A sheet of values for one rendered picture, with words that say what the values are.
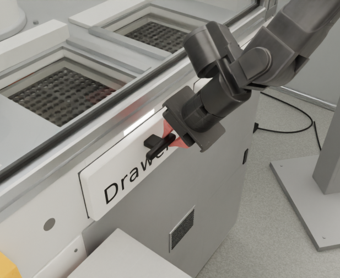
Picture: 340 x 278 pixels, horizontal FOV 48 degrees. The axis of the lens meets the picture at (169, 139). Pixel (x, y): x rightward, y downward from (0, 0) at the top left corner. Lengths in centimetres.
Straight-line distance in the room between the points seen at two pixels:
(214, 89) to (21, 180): 28
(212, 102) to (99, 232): 34
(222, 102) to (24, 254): 36
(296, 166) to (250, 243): 50
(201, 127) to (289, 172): 135
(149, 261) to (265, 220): 111
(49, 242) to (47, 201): 8
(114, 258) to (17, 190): 24
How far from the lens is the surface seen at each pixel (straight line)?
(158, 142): 67
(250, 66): 51
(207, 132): 62
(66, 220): 64
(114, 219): 76
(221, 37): 56
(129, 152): 65
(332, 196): 187
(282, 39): 51
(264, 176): 192
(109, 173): 64
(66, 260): 71
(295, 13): 52
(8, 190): 53
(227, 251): 163
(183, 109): 61
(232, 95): 54
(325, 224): 177
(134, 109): 64
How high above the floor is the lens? 135
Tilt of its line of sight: 41 degrees down
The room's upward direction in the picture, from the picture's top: straight up
